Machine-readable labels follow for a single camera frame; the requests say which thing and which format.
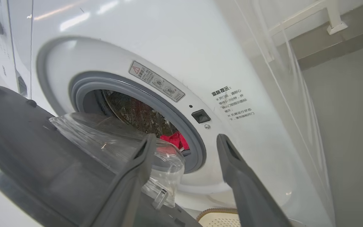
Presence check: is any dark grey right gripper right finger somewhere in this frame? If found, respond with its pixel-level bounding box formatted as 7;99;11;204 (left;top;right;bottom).
216;134;292;227

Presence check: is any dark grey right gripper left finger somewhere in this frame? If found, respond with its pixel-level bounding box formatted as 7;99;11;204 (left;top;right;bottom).
82;134;157;227

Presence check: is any red and white garment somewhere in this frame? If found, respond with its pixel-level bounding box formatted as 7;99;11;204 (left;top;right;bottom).
159;131;190;155

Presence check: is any dark grey round washer door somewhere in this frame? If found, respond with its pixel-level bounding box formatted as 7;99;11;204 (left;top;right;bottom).
0;86;202;227

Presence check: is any cream perforated laundry basket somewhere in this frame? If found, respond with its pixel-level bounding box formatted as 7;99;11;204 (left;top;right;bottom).
196;208;242;227

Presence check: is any grey rubber door seal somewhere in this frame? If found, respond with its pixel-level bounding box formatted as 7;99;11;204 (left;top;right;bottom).
69;71;206;174

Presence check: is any black door lock slot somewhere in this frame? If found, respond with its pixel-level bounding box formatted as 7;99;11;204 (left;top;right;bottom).
192;109;211;124

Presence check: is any white front-load washing machine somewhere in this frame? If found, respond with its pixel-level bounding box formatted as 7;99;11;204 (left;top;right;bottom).
0;0;337;227

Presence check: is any perforated steel washer drum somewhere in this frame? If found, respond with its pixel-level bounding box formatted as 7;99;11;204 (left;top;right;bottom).
101;90;182;139

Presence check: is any grey warning sticker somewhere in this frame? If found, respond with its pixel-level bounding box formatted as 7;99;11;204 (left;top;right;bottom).
129;61;186;102

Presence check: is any cream metal rack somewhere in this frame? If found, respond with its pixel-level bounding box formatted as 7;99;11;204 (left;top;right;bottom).
268;0;348;62

